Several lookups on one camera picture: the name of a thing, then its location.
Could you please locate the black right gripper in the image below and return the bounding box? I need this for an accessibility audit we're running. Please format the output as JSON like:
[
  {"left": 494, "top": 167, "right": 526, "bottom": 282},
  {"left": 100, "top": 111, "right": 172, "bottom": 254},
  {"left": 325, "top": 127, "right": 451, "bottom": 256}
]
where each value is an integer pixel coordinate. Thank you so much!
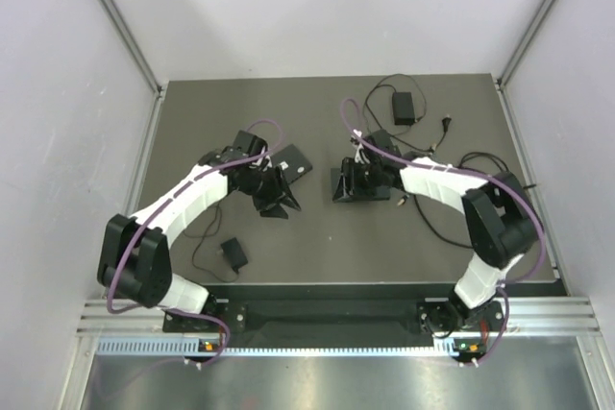
[{"left": 333, "top": 157, "right": 383, "bottom": 204}]

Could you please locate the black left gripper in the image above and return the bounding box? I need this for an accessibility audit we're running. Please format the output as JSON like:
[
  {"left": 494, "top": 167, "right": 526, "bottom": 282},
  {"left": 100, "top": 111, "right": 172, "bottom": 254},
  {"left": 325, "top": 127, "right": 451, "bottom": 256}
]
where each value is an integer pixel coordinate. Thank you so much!
[{"left": 237, "top": 164, "right": 301, "bottom": 219}]

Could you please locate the black network switch plain top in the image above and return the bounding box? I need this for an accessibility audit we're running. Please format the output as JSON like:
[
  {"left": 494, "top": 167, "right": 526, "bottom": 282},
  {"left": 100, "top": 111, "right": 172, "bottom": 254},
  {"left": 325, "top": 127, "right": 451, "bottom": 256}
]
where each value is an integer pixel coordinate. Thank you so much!
[{"left": 331, "top": 168, "right": 378, "bottom": 203}]

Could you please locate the black switch with white label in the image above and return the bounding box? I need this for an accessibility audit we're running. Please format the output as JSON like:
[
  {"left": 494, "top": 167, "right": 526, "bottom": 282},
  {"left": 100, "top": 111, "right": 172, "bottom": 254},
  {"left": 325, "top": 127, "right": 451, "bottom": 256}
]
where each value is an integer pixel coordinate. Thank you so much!
[{"left": 271, "top": 144, "right": 313, "bottom": 184}]

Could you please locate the thin black power cable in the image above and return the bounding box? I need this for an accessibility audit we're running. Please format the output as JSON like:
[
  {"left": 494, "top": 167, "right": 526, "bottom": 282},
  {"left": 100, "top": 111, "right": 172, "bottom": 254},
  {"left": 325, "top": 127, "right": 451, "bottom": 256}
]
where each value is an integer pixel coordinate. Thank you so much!
[{"left": 184, "top": 203, "right": 241, "bottom": 282}]

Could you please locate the black power cable of adapter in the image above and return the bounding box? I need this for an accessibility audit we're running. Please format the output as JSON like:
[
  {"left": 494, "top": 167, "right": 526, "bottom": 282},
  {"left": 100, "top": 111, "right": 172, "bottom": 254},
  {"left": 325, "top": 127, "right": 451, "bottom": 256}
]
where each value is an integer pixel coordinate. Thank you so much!
[{"left": 362, "top": 73, "right": 455, "bottom": 155}]

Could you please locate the black ethernet cable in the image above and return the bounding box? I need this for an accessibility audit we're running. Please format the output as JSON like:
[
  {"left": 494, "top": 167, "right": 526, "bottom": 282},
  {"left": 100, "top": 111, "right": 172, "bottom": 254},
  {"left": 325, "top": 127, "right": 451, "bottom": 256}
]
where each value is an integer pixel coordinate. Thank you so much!
[{"left": 396, "top": 151, "right": 539, "bottom": 251}]

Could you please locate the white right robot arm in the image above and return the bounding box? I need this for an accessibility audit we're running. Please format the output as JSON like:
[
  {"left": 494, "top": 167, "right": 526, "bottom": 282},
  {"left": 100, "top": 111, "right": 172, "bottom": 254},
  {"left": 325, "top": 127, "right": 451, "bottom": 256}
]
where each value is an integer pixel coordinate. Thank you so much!
[{"left": 333, "top": 130, "right": 544, "bottom": 329}]

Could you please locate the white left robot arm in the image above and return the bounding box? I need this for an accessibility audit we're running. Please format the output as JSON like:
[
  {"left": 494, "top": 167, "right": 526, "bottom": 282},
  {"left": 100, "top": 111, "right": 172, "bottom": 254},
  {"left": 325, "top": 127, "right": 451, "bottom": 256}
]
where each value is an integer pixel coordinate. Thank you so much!
[{"left": 96, "top": 131, "right": 300, "bottom": 330}]

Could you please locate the small black power adapter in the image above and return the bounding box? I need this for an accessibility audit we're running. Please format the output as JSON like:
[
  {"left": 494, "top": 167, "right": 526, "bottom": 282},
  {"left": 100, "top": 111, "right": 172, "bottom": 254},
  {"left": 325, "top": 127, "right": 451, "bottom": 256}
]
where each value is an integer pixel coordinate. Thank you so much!
[{"left": 220, "top": 237, "right": 248, "bottom": 274}]

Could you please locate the dark grey table mat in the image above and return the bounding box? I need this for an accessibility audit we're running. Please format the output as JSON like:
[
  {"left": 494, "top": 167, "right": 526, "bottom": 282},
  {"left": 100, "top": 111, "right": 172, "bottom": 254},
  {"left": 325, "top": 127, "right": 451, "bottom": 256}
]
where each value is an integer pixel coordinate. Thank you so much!
[{"left": 112, "top": 74, "right": 562, "bottom": 286}]

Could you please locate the long black power adapter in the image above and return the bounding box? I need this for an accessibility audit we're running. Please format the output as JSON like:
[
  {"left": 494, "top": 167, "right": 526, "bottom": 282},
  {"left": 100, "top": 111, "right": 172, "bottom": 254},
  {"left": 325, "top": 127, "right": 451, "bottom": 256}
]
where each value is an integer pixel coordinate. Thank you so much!
[{"left": 391, "top": 91, "right": 416, "bottom": 127}]

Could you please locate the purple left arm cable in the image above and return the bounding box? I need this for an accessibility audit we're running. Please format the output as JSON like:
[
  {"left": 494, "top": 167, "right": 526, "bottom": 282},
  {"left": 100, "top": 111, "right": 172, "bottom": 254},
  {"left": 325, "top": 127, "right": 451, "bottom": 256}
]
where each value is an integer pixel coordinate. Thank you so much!
[{"left": 93, "top": 119, "right": 285, "bottom": 397}]

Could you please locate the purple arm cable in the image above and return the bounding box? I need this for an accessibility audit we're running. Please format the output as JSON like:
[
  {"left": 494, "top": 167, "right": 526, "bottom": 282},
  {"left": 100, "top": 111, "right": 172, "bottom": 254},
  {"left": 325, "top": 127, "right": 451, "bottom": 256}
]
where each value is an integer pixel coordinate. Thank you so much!
[
  {"left": 93, "top": 119, "right": 285, "bottom": 397},
  {"left": 340, "top": 97, "right": 547, "bottom": 366}
]

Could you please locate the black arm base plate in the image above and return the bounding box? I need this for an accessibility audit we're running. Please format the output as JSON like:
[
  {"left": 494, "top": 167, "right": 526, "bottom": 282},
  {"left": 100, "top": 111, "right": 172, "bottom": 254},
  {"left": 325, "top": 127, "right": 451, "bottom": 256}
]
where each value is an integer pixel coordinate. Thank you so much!
[{"left": 162, "top": 298, "right": 505, "bottom": 349}]

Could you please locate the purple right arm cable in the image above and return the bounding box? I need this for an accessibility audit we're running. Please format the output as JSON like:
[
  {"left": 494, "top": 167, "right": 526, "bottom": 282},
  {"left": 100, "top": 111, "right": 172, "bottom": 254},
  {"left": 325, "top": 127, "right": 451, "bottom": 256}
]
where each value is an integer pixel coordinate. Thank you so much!
[{"left": 340, "top": 97, "right": 547, "bottom": 366}]

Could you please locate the aluminium frame rail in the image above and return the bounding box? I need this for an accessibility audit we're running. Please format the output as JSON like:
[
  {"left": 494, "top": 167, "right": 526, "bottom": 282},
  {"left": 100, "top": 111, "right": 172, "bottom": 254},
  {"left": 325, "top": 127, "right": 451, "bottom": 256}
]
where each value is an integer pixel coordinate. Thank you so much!
[{"left": 77, "top": 297, "right": 600, "bottom": 336}]

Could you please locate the grey slotted cable duct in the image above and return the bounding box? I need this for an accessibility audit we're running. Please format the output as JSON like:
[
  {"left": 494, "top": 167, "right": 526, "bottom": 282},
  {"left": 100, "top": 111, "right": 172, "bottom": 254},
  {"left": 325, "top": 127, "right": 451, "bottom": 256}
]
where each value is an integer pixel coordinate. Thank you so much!
[{"left": 96, "top": 337, "right": 481, "bottom": 358}]

